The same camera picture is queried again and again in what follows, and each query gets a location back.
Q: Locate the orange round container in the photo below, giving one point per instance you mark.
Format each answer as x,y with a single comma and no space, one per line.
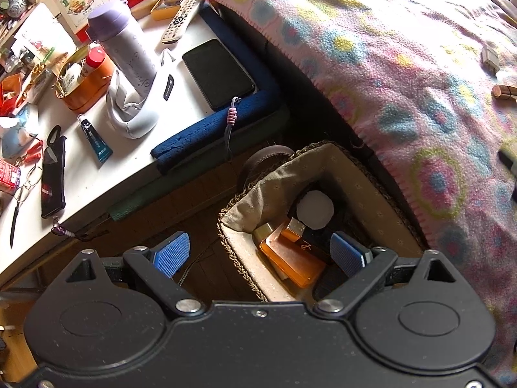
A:
84,78

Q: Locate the orange perfume bottle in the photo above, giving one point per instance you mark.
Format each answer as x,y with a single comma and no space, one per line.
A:
286,249

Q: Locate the lavender thermos bottle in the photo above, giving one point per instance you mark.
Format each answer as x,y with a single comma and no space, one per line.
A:
116,30

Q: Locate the floral fleece blanket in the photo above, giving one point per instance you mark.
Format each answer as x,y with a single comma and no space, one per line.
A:
407,76

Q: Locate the white bottle pouch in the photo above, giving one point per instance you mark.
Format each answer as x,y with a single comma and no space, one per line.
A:
129,113

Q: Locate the white charger plug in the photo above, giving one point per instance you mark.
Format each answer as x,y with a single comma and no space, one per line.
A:
490,60

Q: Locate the yellow small box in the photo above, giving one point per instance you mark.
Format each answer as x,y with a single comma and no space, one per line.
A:
165,9

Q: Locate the white remote control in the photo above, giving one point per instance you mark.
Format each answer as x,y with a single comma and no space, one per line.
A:
175,30

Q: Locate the black phone case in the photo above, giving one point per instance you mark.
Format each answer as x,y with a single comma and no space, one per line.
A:
52,194

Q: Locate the white round compact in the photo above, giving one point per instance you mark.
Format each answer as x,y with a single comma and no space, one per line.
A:
315,210

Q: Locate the eyeglasses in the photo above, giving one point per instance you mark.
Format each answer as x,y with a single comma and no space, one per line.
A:
33,177

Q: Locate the woven basket with cloth liner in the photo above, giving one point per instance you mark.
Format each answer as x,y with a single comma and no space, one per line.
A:
366,207

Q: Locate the red can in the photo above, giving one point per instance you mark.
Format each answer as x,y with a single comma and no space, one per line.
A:
9,177

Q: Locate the teal cream tube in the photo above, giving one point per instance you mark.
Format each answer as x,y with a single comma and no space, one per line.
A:
97,143

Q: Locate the black smartphone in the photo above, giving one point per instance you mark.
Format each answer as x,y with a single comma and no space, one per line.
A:
217,74

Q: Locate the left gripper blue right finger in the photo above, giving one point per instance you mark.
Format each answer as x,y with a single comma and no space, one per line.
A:
365,270

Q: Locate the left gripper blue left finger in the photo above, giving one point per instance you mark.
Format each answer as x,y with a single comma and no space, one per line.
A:
151,270

